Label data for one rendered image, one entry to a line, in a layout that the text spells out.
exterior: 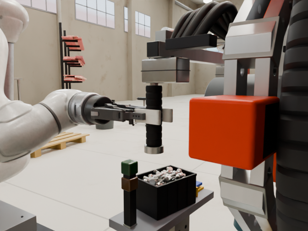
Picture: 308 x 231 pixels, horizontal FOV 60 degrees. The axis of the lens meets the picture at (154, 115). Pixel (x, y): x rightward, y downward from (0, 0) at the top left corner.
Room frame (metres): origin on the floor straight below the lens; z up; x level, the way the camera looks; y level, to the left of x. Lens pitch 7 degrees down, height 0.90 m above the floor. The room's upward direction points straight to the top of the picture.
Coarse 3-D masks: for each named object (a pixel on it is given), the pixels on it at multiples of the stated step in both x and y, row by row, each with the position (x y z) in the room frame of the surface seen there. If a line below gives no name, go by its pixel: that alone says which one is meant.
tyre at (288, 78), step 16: (304, 0) 0.28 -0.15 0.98; (304, 16) 0.28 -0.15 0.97; (288, 32) 0.29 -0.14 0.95; (304, 32) 0.26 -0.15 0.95; (288, 48) 0.28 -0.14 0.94; (304, 48) 0.26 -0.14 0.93; (288, 64) 0.27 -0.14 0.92; (304, 64) 0.26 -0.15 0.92; (288, 80) 0.27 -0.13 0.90; (304, 80) 0.25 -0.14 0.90; (288, 96) 0.26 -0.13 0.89; (304, 96) 0.25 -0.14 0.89; (288, 112) 0.26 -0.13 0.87; (304, 112) 0.25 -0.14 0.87; (288, 128) 0.26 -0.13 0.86; (304, 128) 0.25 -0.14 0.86; (288, 144) 0.26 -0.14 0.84; (304, 144) 0.25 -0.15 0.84; (288, 160) 0.26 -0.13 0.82; (304, 160) 0.25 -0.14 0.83; (288, 176) 0.26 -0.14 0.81; (304, 176) 0.25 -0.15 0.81; (288, 192) 0.26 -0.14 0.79; (304, 192) 0.25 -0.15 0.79; (288, 208) 0.26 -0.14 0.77; (304, 208) 0.25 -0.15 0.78; (288, 224) 0.27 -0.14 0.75; (304, 224) 0.26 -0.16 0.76
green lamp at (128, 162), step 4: (124, 160) 0.80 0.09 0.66; (128, 160) 0.80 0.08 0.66; (132, 160) 0.80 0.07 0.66; (124, 164) 0.78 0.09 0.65; (128, 164) 0.77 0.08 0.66; (132, 164) 0.77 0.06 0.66; (136, 164) 0.79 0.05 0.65; (124, 168) 0.78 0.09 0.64; (128, 168) 0.77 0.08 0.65; (132, 168) 0.77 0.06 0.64; (136, 168) 0.79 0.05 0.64; (124, 172) 0.78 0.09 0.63; (128, 172) 0.77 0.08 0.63; (132, 172) 0.77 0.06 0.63; (136, 172) 0.79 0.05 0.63
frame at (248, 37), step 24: (264, 0) 0.43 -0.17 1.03; (288, 0) 0.38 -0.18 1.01; (240, 24) 0.37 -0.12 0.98; (264, 24) 0.34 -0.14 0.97; (288, 24) 0.38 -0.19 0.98; (240, 48) 0.35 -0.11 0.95; (264, 48) 0.33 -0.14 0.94; (240, 72) 0.36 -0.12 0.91; (264, 72) 0.33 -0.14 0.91; (264, 168) 0.33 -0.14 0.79; (240, 192) 0.35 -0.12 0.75; (264, 192) 0.33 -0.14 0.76; (240, 216) 0.39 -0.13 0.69; (264, 216) 0.34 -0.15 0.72
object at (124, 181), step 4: (136, 176) 0.79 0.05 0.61; (124, 180) 0.78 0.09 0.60; (128, 180) 0.77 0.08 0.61; (132, 180) 0.77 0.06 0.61; (136, 180) 0.79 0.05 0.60; (124, 184) 0.78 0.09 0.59; (128, 184) 0.77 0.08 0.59; (132, 184) 0.77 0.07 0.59; (136, 184) 0.79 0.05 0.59; (124, 188) 0.78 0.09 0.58; (128, 188) 0.77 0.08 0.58; (132, 188) 0.77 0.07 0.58; (136, 188) 0.79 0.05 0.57
